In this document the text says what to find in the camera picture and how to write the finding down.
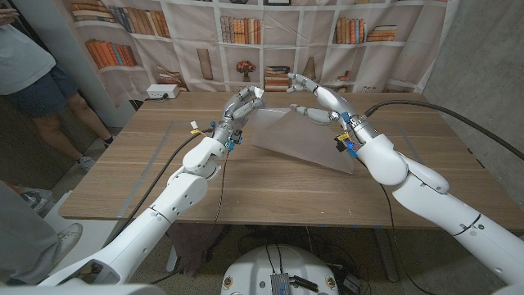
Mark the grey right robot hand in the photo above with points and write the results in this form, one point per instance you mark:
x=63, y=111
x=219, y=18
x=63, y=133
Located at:
x=335, y=104

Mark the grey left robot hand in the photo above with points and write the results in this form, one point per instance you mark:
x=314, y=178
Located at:
x=235, y=114

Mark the clear plastic bag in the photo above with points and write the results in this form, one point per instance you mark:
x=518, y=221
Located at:
x=294, y=139

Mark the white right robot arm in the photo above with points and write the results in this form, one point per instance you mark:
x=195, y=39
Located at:
x=430, y=196

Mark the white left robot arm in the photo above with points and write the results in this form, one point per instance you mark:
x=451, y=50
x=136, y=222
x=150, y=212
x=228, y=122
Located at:
x=180, y=196

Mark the printed bookshelf backdrop cloth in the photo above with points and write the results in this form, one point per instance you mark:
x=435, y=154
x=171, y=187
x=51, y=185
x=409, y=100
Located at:
x=286, y=53

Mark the white power strip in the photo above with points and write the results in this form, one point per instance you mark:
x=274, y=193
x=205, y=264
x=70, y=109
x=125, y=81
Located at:
x=161, y=91

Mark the dark cloth under table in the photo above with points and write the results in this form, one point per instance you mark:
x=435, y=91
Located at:
x=192, y=246

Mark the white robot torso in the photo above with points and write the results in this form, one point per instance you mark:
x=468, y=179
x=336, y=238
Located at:
x=254, y=270

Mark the white table leg foot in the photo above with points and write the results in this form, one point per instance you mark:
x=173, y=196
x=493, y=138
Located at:
x=173, y=260

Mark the grey metal table leg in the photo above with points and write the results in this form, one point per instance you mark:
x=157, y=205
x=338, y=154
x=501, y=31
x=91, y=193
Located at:
x=387, y=258

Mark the grey finned electronics box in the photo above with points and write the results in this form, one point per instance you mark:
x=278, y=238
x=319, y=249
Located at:
x=280, y=284

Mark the black power adapter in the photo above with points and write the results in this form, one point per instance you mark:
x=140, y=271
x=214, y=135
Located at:
x=351, y=283

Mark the black connector bar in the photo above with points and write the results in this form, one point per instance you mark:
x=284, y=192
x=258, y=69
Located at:
x=305, y=283

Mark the crumpled plastic bag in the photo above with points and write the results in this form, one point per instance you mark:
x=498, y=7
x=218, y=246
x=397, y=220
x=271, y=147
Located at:
x=37, y=201

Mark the person in navy shorts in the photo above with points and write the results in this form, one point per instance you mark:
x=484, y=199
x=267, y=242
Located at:
x=24, y=65

